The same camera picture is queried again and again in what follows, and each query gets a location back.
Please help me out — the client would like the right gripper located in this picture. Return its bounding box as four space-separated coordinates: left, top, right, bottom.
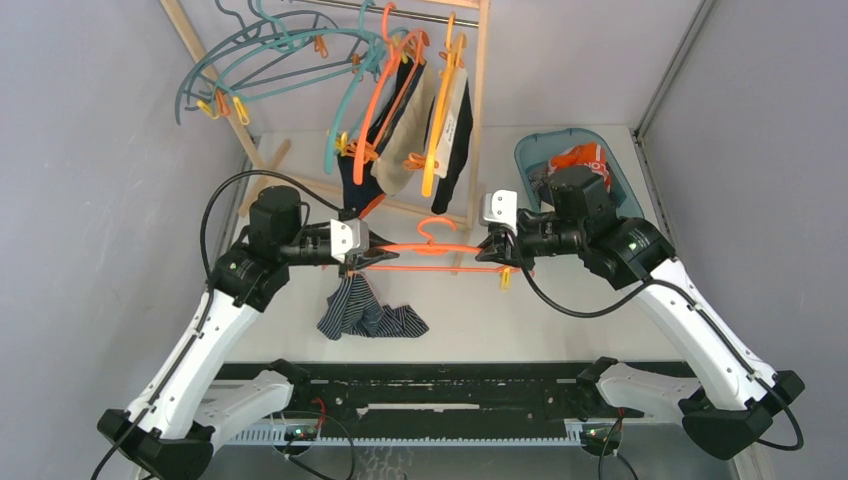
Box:
475 216 584 272

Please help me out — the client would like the navy striped underwear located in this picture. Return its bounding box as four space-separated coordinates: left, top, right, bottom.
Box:
316 273 429 341

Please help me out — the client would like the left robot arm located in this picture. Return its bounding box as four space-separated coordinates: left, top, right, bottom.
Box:
92 170 389 479

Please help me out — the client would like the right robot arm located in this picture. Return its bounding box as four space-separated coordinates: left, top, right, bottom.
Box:
477 166 805 460

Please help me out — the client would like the navy orange-trimmed underwear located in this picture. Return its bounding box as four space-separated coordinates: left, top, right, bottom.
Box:
337 61 423 217

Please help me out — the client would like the navy underwear in basket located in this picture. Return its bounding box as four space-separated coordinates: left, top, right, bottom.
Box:
528 166 554 212

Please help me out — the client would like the orange underwear in basket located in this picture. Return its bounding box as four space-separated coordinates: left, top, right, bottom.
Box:
548 142 612 191

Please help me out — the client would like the beige underwear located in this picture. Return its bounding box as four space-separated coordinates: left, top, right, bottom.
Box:
371 63 437 196

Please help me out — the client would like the orange hanger with clips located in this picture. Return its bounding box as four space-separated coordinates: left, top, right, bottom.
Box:
352 1 432 187

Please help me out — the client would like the black white-banded underwear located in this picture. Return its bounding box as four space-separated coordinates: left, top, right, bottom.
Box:
431 68 473 215

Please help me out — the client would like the teal hanger with clips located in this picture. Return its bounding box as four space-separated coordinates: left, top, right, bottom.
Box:
323 1 392 175

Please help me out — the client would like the yellow hanger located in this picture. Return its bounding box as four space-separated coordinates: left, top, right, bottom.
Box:
420 12 466 197

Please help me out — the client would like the dark teal empty hanger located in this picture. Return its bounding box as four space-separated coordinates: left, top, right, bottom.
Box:
176 1 368 120

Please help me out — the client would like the teal plastic basket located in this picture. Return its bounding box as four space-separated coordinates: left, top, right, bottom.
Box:
514 127 645 218

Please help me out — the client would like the wooden clothes rack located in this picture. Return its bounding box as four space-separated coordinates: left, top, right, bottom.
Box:
159 0 490 276

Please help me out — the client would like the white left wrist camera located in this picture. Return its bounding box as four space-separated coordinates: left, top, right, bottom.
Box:
329 218 370 263

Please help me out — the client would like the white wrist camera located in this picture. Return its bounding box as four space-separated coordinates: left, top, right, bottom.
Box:
479 189 518 235
329 218 370 263

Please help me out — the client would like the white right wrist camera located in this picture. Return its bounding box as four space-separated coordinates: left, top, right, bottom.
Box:
479 189 518 235

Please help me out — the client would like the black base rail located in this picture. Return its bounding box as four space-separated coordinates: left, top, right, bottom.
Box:
233 360 618 446

